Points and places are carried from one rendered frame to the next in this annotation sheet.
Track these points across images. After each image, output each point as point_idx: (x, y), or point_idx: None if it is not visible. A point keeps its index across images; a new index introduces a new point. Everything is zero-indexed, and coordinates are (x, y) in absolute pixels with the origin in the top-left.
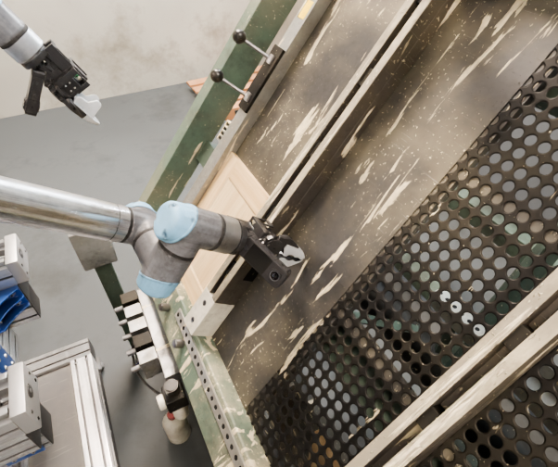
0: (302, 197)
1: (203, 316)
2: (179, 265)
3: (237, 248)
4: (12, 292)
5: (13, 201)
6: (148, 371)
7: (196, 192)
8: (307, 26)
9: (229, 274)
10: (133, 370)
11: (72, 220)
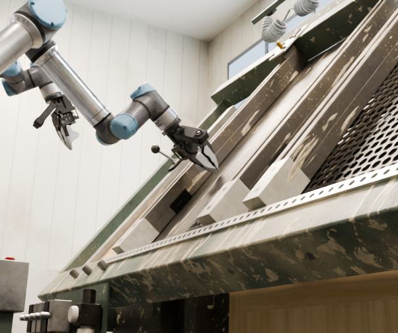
0: (216, 152)
1: (132, 229)
2: (141, 109)
3: (175, 121)
4: None
5: (67, 63)
6: (57, 317)
7: (125, 221)
8: (217, 127)
9: (159, 199)
10: (43, 312)
11: (85, 88)
